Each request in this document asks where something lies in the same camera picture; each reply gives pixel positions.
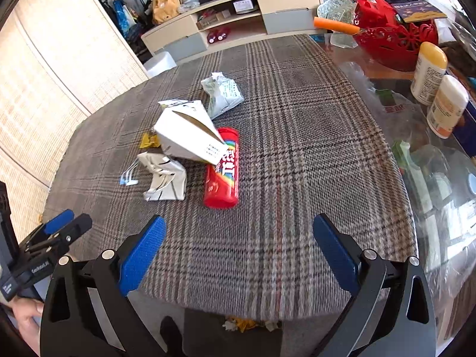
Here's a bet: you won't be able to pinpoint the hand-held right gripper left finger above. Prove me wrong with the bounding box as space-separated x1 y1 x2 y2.
40 214 175 357

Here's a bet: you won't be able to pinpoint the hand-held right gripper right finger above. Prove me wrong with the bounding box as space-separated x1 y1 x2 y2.
312 213 437 357

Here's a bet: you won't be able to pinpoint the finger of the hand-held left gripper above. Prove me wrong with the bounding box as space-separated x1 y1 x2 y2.
26 214 93 260
22 209 75 248

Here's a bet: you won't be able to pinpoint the small white blue tag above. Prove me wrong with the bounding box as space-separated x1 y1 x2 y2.
121 160 140 187

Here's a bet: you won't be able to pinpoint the silver wrapper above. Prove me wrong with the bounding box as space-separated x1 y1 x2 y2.
137 151 187 202

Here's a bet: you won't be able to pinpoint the red candy tube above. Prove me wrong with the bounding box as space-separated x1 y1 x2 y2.
203 127 239 209

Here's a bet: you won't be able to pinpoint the yellow bag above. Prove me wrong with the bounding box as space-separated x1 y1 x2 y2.
223 315 261 332

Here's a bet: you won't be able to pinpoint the white cardboard box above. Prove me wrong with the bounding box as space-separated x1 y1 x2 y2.
153 100 228 165

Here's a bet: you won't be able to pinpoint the white green packet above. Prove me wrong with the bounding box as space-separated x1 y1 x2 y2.
201 72 245 120

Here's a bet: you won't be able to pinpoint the person's left hand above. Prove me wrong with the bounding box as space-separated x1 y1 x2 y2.
7 297 47 355

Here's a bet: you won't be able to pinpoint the grey plaid tablecloth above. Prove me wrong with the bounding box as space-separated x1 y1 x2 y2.
43 33 419 322

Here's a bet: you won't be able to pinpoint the clear plastic bag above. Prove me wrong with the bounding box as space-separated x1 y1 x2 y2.
424 260 470 306

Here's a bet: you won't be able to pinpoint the woven folding screen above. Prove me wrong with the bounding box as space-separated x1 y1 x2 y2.
0 0 149 231

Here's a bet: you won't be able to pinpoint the white round stool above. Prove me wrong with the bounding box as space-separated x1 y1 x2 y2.
143 52 177 79

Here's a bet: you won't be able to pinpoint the small white yellow-capped bottle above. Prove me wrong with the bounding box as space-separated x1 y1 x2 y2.
426 74 469 139

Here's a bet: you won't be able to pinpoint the large white yellow-capped bottle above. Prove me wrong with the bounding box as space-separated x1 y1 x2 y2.
410 42 449 105

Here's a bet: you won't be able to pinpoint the beige grey television cabinet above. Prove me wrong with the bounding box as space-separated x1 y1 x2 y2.
140 0 324 64

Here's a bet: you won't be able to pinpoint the blue hanging bag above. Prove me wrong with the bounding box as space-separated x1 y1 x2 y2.
112 0 136 32

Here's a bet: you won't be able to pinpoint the red openwork basket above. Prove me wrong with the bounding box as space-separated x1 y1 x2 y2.
351 0 439 71

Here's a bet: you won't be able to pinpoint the yellow plush backpack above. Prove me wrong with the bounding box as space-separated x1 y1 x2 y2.
152 0 183 25

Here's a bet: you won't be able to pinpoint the cardboard boxes in cabinet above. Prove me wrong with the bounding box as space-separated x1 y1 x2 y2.
196 7 231 30

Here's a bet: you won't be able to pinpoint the green floral cloth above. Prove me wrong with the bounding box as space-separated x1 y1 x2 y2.
317 0 359 49

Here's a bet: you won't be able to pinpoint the purple booklet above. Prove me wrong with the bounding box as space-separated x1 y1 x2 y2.
390 1 449 23

